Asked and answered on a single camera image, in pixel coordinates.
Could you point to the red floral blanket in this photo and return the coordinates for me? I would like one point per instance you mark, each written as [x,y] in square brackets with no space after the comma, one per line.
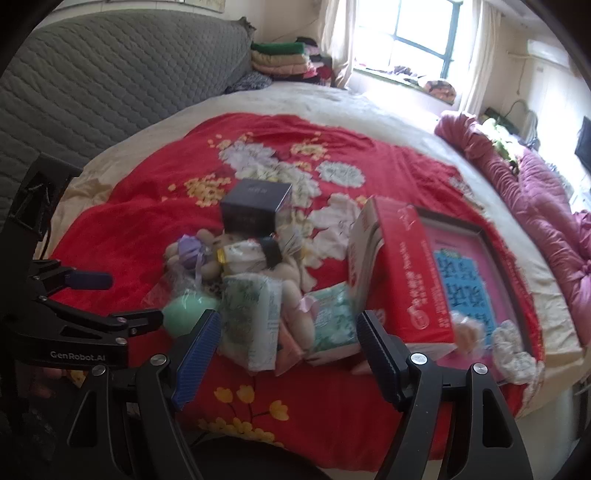
[152,184]

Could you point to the cream bed sheet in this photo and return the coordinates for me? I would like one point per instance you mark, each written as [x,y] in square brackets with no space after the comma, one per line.
[369,115]

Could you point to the stack of folded clothes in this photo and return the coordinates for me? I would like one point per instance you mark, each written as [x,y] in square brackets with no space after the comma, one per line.
[286,60]

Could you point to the red cardboard box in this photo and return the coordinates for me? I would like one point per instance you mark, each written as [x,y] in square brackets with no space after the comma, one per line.
[406,281]

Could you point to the black hair band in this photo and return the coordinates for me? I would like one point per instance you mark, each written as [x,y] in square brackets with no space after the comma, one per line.
[271,254]

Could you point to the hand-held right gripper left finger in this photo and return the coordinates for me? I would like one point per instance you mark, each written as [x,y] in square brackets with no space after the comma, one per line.
[198,355]

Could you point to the person's left hand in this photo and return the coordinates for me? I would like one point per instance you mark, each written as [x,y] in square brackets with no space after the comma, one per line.
[46,376]

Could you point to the white green patterned tissue pack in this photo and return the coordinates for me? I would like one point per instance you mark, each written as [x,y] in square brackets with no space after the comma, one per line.
[249,318]

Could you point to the dark patterned cloth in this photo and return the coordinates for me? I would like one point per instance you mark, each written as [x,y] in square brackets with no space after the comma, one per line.
[251,83]

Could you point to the green floral tissue pack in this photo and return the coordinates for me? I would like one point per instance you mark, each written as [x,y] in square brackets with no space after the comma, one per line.
[334,318]

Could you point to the colourful cloth on windowsill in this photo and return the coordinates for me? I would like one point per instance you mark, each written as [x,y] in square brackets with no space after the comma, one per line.
[441,90]

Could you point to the white air conditioner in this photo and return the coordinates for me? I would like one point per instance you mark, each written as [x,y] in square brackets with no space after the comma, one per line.
[549,53]

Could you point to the pink face mask pack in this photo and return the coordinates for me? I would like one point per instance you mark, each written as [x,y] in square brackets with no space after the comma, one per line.
[291,344]

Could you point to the pink quilt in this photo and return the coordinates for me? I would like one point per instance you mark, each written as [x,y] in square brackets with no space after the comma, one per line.
[535,203]

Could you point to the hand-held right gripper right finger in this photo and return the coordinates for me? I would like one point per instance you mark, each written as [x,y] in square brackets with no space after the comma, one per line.
[374,355]

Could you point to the mint green round puff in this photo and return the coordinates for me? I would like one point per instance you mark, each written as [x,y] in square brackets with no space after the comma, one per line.
[189,314]

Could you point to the window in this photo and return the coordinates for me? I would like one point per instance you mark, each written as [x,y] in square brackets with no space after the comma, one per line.
[415,32]

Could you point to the pink tray with dark frame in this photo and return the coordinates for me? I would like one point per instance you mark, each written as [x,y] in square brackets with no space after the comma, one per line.
[471,277]

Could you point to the small clear floral packet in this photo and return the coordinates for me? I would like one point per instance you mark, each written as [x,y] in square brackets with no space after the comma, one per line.
[240,256]

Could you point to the black cardboard box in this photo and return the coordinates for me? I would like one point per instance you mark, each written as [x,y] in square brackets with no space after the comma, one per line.
[254,205]

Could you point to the cream curtain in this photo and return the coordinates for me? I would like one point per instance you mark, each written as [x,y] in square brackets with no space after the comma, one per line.
[341,37]
[480,55]

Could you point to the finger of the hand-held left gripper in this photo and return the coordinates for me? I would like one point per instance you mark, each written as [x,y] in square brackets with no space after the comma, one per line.
[92,280]
[138,320]

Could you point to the grey quilted headboard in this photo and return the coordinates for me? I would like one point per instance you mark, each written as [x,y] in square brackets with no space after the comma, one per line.
[101,92]

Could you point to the small doll in plastic bag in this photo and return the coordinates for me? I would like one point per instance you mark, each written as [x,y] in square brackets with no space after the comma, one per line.
[471,332]

